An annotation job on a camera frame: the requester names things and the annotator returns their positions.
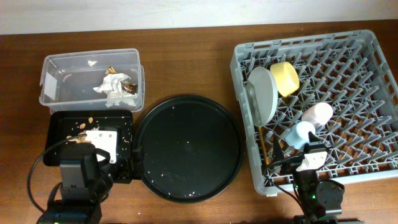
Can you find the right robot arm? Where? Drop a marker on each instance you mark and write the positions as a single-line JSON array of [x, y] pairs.
[[319, 200]]

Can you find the blue cup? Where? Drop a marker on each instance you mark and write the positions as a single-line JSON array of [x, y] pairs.
[[298, 135]]

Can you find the white paper waste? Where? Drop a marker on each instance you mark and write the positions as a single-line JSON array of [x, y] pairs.
[[118, 88]]

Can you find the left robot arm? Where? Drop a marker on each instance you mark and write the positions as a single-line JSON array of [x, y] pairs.
[[74, 205]]

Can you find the grey dishwasher rack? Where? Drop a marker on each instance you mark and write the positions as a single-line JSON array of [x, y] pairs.
[[347, 70]]

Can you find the black rectangular tray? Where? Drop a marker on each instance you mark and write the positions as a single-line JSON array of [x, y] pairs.
[[61, 122]]

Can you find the yellow bowl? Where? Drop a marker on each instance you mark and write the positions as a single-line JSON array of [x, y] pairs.
[[286, 78]]

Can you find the round black serving tray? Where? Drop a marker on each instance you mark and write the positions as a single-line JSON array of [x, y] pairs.
[[192, 149]]

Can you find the clear plastic waste bin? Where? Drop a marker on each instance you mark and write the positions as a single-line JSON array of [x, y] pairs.
[[67, 80]]

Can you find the wooden chopstick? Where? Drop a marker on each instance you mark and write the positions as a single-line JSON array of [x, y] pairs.
[[263, 145]]

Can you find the pink cup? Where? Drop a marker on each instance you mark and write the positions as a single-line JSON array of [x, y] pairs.
[[318, 115]]

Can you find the food scraps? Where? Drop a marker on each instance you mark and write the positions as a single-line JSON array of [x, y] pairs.
[[82, 129]]

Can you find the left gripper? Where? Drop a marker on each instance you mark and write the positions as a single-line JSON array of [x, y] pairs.
[[137, 166]]

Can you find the grey round plate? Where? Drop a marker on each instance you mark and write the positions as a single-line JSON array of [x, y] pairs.
[[262, 95]]

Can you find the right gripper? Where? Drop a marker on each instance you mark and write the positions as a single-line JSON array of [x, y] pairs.
[[290, 164]]

